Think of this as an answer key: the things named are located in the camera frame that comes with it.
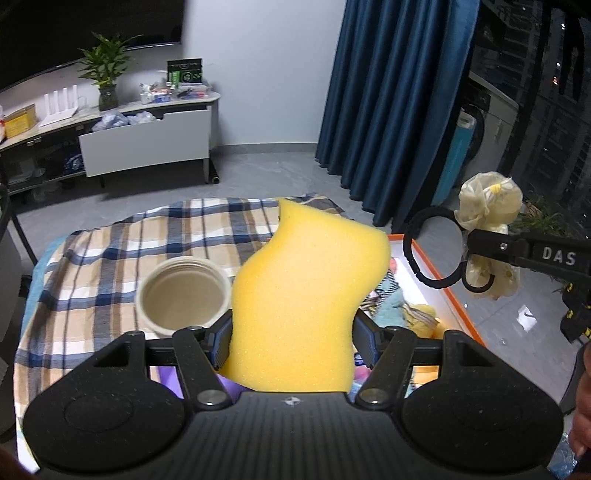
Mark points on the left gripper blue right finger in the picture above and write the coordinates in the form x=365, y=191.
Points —
x=368, y=338

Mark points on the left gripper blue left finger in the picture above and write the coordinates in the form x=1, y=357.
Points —
x=217, y=340

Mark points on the yellow sponge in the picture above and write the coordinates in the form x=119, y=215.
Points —
x=294, y=300

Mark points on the cream plush toy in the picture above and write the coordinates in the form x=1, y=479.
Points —
x=490, y=202

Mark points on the teal knitted cloth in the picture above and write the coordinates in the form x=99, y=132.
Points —
x=385, y=304

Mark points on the person's right hand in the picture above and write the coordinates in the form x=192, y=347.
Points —
x=580, y=434

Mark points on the orange storage box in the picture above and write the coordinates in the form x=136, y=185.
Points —
x=429, y=313

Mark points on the beige paper cup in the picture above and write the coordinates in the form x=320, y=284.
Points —
x=182, y=292

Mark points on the purple tissue package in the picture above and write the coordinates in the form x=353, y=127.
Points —
x=208, y=391

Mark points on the plaid blanket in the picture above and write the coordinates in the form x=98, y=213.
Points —
x=90, y=282

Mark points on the teal cushion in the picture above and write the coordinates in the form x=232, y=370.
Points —
x=36, y=285

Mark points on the white TV cabinet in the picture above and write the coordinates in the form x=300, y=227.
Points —
x=181, y=131

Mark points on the round black coffee table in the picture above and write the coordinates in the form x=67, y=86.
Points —
x=15, y=288

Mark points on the blue curtain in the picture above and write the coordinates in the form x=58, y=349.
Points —
x=396, y=75

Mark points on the black green sign card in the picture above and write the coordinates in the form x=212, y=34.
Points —
x=184, y=71

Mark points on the white router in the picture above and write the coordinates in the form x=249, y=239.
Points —
x=60, y=105

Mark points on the yellow box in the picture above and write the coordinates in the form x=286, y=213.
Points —
x=20, y=121

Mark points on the potted green plant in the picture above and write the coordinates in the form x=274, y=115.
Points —
x=103, y=64

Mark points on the black television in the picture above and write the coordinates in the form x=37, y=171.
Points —
x=41, y=36

